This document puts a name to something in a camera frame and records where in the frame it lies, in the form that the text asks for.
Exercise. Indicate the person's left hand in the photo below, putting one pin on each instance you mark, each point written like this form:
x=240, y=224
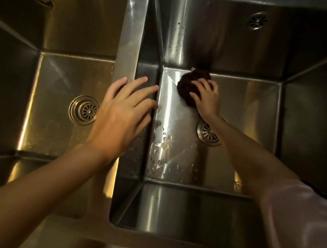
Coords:
x=118, y=128

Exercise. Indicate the person's right hand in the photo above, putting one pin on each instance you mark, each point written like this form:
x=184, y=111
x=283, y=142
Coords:
x=209, y=103

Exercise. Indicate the dark brown cleaning cloth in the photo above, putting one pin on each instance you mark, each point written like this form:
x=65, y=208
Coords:
x=186, y=86

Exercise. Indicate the stainless steel sink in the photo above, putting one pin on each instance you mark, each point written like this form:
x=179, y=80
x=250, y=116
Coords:
x=237, y=42

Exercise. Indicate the person's left forearm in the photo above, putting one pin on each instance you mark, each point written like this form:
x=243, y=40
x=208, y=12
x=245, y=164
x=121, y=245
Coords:
x=27, y=197

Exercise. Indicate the round steel sink drain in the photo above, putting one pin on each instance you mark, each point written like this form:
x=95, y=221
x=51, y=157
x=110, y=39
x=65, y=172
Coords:
x=207, y=134
x=78, y=109

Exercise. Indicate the white striped shirt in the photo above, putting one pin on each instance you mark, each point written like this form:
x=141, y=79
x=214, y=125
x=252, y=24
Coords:
x=301, y=236

